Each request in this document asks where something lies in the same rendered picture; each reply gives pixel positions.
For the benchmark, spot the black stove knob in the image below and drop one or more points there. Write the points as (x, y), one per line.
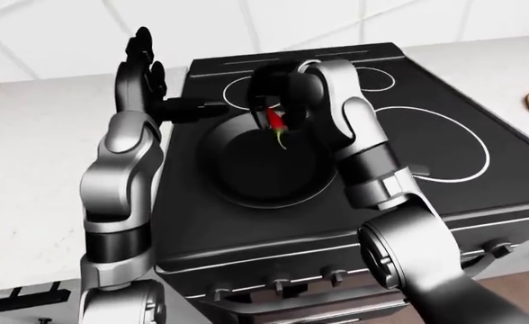
(222, 292)
(332, 273)
(500, 250)
(279, 285)

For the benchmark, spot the black frying pan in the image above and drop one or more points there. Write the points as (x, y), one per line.
(264, 172)

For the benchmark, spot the red chili pepper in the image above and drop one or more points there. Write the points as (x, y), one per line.
(275, 121)

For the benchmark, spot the black electric stove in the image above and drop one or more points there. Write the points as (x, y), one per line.
(291, 233)

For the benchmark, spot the white kitchen cabinet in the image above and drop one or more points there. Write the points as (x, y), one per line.
(26, 303)

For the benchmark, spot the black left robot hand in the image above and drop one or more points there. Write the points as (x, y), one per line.
(131, 84)

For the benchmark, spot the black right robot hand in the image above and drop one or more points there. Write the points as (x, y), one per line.
(296, 87)

